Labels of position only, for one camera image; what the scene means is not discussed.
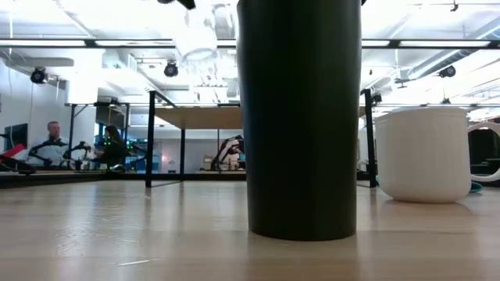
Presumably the tall black cup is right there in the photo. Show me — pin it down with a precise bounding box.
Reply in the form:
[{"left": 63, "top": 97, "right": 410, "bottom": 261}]
[{"left": 236, "top": 0, "right": 363, "bottom": 242}]

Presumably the white ribbed mug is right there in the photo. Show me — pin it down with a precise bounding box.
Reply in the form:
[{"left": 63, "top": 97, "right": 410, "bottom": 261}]
[{"left": 373, "top": 106, "right": 500, "bottom": 205}]

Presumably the wooden shelf with black legs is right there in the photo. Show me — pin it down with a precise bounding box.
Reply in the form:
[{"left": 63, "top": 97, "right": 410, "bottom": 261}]
[{"left": 145, "top": 88, "right": 378, "bottom": 189}]

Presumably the clear plastic cup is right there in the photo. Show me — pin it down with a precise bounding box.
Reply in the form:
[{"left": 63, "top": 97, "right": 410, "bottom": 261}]
[{"left": 174, "top": 9, "right": 219, "bottom": 62}]

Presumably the person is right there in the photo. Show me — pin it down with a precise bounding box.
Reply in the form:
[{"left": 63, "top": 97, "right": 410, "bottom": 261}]
[
  {"left": 95, "top": 124, "right": 129, "bottom": 172},
  {"left": 27, "top": 120, "right": 72, "bottom": 168}
]

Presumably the dark monitor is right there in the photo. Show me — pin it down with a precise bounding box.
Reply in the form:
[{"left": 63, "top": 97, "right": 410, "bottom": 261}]
[{"left": 2, "top": 123, "right": 29, "bottom": 152}]

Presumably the red object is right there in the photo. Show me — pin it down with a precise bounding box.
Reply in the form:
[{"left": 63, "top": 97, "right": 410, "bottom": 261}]
[{"left": 1, "top": 143, "right": 27, "bottom": 160}]

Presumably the black overhead frame bar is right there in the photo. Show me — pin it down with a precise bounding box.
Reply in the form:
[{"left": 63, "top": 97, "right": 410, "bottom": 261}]
[{"left": 0, "top": 37, "right": 500, "bottom": 51}]

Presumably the background black frame table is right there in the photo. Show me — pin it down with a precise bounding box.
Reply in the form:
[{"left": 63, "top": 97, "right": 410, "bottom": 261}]
[{"left": 64, "top": 100, "right": 131, "bottom": 169}]

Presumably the black table frame rail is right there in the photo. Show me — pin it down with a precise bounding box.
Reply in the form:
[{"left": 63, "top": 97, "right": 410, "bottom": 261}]
[{"left": 0, "top": 170, "right": 148, "bottom": 190}]

